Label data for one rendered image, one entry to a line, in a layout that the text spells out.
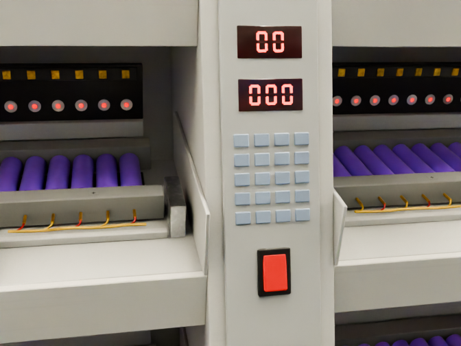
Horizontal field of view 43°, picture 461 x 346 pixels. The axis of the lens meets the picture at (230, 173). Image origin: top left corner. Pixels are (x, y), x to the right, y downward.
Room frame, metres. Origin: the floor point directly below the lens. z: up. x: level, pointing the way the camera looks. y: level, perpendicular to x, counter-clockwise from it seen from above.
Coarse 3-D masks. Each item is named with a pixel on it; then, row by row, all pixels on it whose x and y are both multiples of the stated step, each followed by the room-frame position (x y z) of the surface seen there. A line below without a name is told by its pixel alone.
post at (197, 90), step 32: (320, 0) 0.42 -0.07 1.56; (320, 32) 0.42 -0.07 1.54; (192, 64) 0.45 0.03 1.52; (320, 64) 0.42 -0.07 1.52; (192, 96) 0.46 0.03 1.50; (320, 96) 0.42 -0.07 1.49; (192, 128) 0.46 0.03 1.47; (320, 128) 0.42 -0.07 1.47; (320, 160) 0.42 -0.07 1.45; (320, 192) 0.42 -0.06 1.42; (320, 224) 0.42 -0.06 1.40; (320, 256) 0.42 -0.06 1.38; (224, 288) 0.41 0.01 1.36; (320, 288) 0.42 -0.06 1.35; (224, 320) 0.41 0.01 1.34
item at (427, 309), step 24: (336, 312) 0.60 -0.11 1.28; (360, 312) 0.60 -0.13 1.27; (384, 312) 0.61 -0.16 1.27; (408, 312) 0.62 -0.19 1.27; (432, 312) 0.62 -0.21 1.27; (456, 312) 0.63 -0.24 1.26; (336, 336) 0.59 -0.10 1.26; (360, 336) 0.59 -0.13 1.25; (384, 336) 0.59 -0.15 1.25; (408, 336) 0.60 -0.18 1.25; (432, 336) 0.61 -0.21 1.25; (456, 336) 0.60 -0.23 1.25
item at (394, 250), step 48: (336, 96) 0.59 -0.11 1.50; (384, 96) 0.61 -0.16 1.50; (432, 96) 0.62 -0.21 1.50; (336, 144) 0.58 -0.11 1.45; (384, 144) 0.60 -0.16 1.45; (432, 144) 0.61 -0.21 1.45; (336, 192) 0.43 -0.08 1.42; (384, 192) 0.50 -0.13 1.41; (432, 192) 0.51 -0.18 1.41; (336, 240) 0.42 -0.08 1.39; (384, 240) 0.46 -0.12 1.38; (432, 240) 0.47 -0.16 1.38; (336, 288) 0.44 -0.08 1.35; (384, 288) 0.44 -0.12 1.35; (432, 288) 0.45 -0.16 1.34
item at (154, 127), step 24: (0, 48) 0.57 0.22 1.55; (24, 48) 0.58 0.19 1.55; (48, 48) 0.58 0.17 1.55; (72, 48) 0.58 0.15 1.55; (96, 48) 0.59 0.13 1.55; (120, 48) 0.59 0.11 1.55; (144, 48) 0.60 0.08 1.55; (168, 48) 0.60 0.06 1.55; (336, 48) 0.64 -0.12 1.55; (360, 48) 0.64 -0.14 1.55; (384, 48) 0.65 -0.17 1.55; (408, 48) 0.66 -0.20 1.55; (432, 48) 0.66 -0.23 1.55; (456, 48) 0.67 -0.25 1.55; (144, 72) 0.60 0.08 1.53; (168, 72) 0.60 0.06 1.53; (144, 96) 0.60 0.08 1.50; (168, 96) 0.60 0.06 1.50; (144, 120) 0.60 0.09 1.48; (168, 120) 0.60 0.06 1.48; (168, 144) 0.60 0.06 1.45; (168, 336) 0.60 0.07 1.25
